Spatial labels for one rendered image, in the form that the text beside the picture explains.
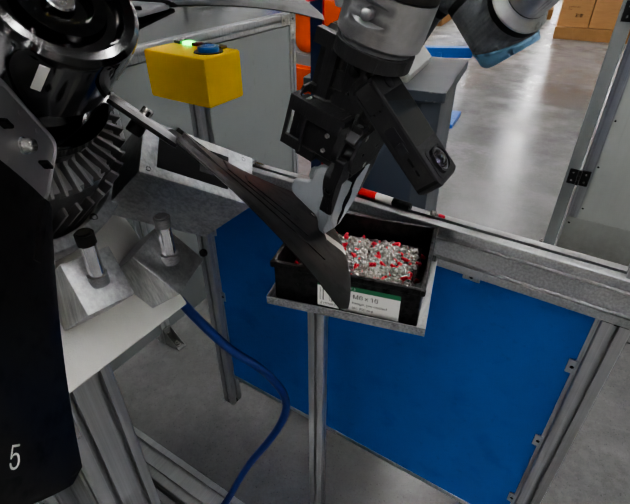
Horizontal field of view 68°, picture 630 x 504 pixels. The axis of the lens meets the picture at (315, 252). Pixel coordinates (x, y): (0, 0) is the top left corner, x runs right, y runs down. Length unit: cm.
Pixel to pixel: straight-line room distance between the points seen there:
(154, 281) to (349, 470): 101
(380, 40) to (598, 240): 207
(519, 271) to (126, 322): 58
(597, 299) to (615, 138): 147
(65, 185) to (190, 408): 118
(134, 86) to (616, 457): 173
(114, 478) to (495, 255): 72
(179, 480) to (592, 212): 190
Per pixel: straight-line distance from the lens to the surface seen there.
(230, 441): 153
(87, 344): 62
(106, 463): 89
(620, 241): 240
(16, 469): 40
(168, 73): 100
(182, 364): 176
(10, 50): 41
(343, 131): 44
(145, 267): 58
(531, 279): 81
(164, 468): 143
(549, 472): 110
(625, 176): 228
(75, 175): 55
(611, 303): 81
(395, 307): 65
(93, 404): 79
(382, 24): 40
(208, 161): 44
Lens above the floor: 127
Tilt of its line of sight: 35 degrees down
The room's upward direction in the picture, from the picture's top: straight up
